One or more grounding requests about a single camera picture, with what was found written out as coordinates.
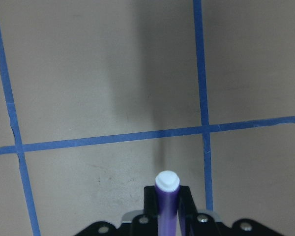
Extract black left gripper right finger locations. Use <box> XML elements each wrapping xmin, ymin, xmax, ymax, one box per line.
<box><xmin>178</xmin><ymin>186</ymin><xmax>197</xmax><ymax>221</ymax></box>

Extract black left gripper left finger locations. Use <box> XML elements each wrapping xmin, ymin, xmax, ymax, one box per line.
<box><xmin>144</xmin><ymin>186</ymin><xmax>158</xmax><ymax>218</ymax></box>

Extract purple highlighter pen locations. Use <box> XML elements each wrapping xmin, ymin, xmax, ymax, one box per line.
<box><xmin>155</xmin><ymin>170</ymin><xmax>180</xmax><ymax>236</ymax></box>

